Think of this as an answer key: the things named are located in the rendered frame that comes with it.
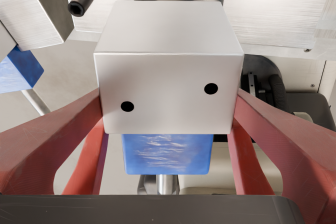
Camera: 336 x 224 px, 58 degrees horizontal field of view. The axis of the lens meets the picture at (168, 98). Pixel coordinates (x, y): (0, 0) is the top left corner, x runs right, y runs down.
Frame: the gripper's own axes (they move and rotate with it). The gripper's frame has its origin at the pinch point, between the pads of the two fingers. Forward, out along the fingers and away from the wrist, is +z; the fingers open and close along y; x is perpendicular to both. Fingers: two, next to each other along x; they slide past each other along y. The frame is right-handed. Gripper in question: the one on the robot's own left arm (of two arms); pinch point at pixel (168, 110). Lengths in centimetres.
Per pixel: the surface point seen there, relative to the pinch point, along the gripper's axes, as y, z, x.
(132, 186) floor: 25, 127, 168
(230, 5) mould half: -3.6, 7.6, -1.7
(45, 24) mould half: 9.9, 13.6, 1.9
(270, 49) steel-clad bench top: -10.0, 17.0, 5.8
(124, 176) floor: 30, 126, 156
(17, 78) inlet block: 13.6, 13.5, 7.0
